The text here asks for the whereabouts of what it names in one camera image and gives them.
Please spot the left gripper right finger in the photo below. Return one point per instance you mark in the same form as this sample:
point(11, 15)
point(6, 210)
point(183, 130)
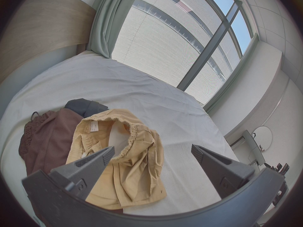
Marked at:
point(222, 171)

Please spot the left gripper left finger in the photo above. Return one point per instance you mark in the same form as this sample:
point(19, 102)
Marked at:
point(90, 169)

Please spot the tan shorts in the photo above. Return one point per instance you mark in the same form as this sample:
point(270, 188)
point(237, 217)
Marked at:
point(132, 174)

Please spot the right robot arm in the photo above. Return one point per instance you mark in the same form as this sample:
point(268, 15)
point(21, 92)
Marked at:
point(281, 168)

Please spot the bed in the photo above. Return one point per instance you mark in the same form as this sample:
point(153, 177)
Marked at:
point(142, 98)

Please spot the grey dressing table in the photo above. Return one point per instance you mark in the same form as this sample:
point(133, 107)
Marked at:
point(256, 150)

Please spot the brown garment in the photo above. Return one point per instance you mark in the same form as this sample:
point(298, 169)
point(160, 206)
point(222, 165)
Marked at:
point(49, 138)

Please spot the black garment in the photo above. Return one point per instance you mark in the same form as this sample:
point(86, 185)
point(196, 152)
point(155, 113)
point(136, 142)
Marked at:
point(78, 105)

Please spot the grey-green curtain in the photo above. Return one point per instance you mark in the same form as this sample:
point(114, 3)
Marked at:
point(106, 27)

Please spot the round wall mirror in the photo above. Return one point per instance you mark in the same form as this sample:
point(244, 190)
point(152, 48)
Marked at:
point(266, 136)

